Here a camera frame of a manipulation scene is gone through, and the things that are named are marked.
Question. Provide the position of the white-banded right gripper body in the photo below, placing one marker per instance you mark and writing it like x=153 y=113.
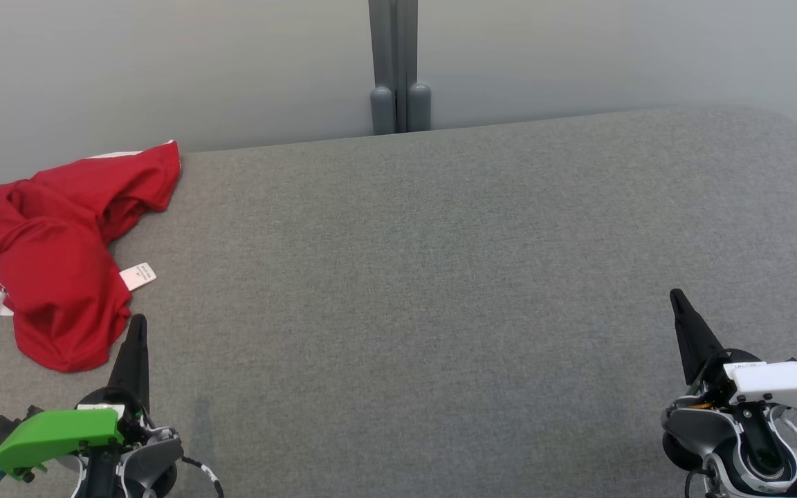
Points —
x=786 y=384

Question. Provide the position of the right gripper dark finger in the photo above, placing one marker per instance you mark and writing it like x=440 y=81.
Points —
x=694 y=342

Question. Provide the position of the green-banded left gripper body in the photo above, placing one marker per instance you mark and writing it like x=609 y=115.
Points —
x=59 y=432

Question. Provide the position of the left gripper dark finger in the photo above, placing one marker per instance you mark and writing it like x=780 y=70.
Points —
x=134 y=366

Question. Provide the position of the red basketball jersey number 23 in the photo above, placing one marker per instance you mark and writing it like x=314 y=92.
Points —
x=59 y=311

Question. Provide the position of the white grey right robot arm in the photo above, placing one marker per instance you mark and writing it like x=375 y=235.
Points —
x=696 y=425

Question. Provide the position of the grey partition post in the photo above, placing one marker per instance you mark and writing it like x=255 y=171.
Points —
x=393 y=55

